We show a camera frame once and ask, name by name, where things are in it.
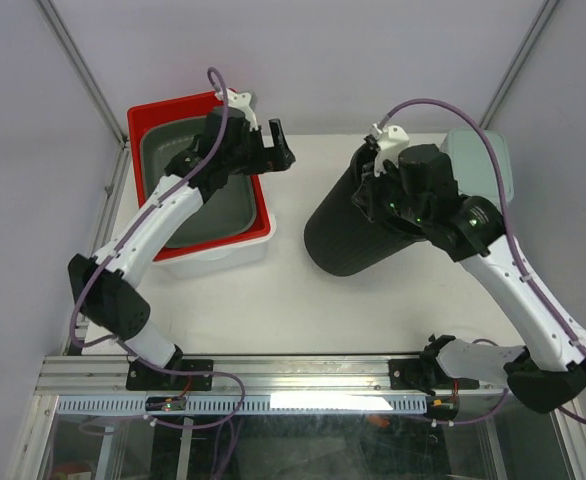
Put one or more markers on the right aluminium frame post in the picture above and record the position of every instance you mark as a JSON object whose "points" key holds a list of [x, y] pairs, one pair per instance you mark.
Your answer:
{"points": [[534, 33]]}

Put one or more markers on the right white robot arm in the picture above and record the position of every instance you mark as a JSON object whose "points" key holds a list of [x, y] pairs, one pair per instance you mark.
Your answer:
{"points": [[549, 369]]}

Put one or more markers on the red plastic tray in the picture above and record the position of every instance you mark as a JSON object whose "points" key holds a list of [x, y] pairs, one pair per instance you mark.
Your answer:
{"points": [[142, 118]]}

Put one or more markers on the large black plastic bucket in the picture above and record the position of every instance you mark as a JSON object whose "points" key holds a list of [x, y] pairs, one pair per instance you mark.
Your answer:
{"points": [[340, 239]]}

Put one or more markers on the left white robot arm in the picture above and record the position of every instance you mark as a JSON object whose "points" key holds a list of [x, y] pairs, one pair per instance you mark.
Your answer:
{"points": [[104, 285]]}

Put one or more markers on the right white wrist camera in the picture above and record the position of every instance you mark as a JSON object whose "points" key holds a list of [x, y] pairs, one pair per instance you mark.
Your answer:
{"points": [[389, 141]]}

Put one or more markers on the white plastic bin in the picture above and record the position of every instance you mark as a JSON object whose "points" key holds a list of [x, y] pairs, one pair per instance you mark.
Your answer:
{"points": [[219, 258]]}

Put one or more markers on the white slotted cable duct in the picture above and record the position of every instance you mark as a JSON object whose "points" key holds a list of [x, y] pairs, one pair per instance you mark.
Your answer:
{"points": [[276, 403]]}

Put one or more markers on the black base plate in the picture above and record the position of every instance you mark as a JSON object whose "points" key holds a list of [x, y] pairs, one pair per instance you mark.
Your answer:
{"points": [[413, 373], [199, 379]]}

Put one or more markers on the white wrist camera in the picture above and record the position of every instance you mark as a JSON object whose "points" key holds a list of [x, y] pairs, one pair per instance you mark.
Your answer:
{"points": [[389, 141], [240, 102]]}

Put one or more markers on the left aluminium frame post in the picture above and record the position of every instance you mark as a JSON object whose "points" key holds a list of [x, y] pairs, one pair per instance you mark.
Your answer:
{"points": [[63, 36]]}

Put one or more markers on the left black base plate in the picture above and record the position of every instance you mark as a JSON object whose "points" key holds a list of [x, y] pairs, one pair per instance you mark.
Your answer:
{"points": [[199, 379]]}

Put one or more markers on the aluminium frame post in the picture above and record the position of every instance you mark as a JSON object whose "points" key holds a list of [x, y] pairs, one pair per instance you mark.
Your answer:
{"points": [[534, 33], [63, 36]]}

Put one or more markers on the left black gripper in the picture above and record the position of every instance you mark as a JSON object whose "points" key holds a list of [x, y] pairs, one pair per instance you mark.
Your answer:
{"points": [[270, 159]]}

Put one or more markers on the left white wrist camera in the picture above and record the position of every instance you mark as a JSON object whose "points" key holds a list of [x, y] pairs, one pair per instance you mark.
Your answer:
{"points": [[240, 102]]}

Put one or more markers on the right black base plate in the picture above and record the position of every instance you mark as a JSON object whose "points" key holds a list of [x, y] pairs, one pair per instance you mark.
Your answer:
{"points": [[413, 373]]}

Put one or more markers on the grey plastic tray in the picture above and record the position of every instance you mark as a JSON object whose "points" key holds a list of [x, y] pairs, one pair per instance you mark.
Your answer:
{"points": [[230, 211]]}

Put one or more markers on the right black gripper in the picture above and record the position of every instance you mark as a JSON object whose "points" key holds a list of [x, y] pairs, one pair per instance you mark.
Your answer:
{"points": [[366, 196]]}

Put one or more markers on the teal perforated plastic basket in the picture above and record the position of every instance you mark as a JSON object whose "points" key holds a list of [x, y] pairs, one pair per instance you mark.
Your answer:
{"points": [[472, 166]]}

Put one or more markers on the aluminium mounting rail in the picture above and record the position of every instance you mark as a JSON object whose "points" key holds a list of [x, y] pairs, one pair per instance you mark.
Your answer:
{"points": [[232, 374]]}

